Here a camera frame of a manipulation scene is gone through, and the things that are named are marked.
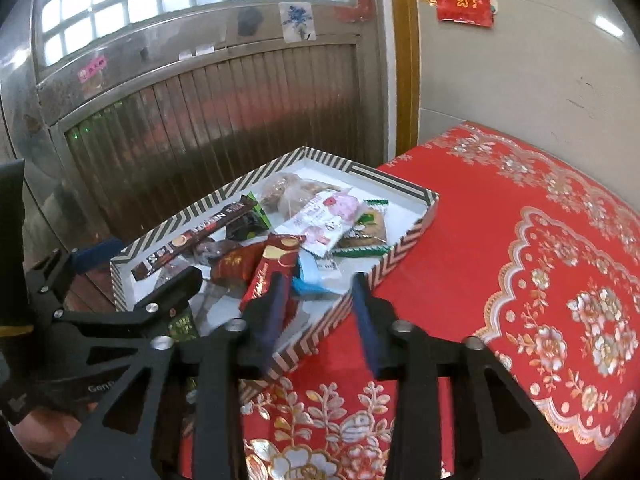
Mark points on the clear bag of dark dates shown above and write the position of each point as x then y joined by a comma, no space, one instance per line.
215,250

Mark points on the red packet with gold print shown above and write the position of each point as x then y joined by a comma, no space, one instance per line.
235,265

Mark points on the blue flower sticker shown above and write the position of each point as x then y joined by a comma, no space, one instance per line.
297,22

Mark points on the pink door sticker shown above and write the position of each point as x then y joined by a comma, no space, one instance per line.
94,68

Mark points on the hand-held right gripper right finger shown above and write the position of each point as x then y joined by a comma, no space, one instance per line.
367,320

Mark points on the striped cardboard box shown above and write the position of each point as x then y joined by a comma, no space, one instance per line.
400,210

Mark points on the person's left hand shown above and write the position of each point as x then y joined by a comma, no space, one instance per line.
45,430

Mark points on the golden door frame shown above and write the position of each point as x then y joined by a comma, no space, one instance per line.
405,60

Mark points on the large white pink cracker packet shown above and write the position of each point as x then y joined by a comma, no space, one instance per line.
325,220

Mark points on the metal door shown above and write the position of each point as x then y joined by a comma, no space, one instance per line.
200,125

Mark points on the dark red nougat bar packet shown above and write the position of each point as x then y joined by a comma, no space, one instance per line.
272,262

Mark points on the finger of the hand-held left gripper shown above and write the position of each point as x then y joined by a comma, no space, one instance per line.
172,290
97,254

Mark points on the white blue snack packet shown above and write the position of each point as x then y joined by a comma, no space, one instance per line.
317,275

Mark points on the brown coffee stick packet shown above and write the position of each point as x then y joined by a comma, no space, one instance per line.
190,237

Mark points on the green cookie packet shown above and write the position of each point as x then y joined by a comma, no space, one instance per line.
370,227

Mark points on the dark green snack packet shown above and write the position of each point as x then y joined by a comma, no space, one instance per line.
247,225

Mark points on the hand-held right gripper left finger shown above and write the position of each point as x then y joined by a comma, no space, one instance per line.
272,317

